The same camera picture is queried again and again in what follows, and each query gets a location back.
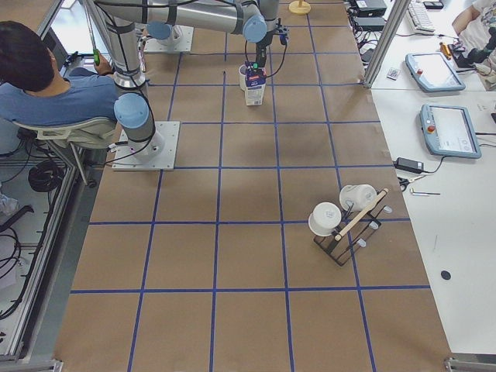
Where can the aluminium frame post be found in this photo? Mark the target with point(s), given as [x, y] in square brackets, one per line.
[396, 15]

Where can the teach pendant far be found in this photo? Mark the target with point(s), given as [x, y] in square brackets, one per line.
[433, 72]

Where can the black power adapter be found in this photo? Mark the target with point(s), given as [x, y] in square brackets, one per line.
[411, 166]

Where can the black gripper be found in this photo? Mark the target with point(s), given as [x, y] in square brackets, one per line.
[261, 51]

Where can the office chair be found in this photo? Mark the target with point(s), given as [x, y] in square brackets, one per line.
[66, 141]

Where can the person in blue shirt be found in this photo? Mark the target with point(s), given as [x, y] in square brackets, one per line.
[33, 91]

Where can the black wire mug rack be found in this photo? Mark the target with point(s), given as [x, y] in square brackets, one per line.
[354, 230]

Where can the green white stick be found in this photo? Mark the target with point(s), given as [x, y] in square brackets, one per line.
[96, 55]

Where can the wooden mug tree stand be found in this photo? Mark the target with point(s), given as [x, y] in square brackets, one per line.
[299, 7]

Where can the white ribbed mug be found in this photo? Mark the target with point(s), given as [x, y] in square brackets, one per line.
[242, 77]

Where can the white mug on rack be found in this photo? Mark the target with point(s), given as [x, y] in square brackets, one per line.
[324, 218]
[356, 197]

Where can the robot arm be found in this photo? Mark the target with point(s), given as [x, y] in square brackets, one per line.
[164, 33]
[256, 21]

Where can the blue white milk carton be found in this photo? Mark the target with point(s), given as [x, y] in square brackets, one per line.
[255, 83]

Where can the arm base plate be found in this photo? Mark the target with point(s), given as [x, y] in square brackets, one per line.
[158, 154]
[184, 46]

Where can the teach pendant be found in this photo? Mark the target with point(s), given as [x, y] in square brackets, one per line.
[448, 131]
[433, 72]

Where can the teach pendant near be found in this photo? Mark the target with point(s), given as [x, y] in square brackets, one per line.
[448, 131]

